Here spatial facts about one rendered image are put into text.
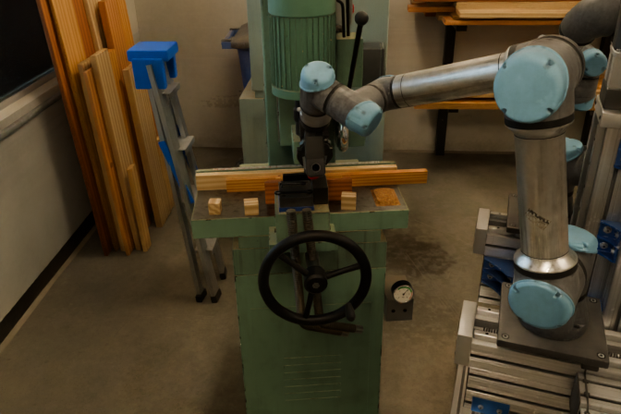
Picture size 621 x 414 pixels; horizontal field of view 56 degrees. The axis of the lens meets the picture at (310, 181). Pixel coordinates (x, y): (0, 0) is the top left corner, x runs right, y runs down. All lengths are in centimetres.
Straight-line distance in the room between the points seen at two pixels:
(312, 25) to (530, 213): 71
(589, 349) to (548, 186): 43
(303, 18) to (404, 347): 151
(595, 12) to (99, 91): 210
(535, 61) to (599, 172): 52
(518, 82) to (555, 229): 29
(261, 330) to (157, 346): 87
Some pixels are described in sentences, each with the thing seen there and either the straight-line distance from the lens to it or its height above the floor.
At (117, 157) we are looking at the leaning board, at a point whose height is 54.
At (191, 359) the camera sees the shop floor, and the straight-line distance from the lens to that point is 251.
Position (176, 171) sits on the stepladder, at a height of 67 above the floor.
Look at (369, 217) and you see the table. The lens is 162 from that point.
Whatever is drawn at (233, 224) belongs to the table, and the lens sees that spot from 161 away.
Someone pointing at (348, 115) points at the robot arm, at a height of 127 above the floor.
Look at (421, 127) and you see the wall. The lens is 420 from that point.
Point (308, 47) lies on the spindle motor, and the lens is 150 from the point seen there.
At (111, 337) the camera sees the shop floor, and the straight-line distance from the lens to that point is 271.
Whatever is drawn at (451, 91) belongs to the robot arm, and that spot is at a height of 132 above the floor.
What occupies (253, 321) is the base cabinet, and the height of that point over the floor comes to 55.
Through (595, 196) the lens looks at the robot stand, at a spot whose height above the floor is 105.
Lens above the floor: 169
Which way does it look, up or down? 26 degrees down
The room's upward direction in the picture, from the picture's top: 1 degrees counter-clockwise
